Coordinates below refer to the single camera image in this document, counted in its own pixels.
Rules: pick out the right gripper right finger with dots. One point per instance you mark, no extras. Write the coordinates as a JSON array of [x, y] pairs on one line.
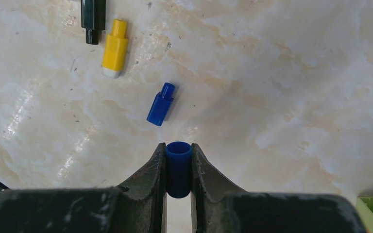
[[220, 206]]

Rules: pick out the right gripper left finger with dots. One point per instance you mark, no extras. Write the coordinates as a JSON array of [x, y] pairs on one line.
[[137, 205]]

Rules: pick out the blue wide marker cap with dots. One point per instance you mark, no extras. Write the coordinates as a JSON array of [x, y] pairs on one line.
[[178, 168]]

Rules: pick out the dark blue marker cap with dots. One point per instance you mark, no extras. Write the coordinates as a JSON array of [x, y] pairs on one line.
[[161, 104]]

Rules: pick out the yellow marker cap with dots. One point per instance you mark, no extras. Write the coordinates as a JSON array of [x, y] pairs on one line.
[[115, 50]]

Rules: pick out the black marker cap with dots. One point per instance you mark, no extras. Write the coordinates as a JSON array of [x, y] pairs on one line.
[[93, 17]]

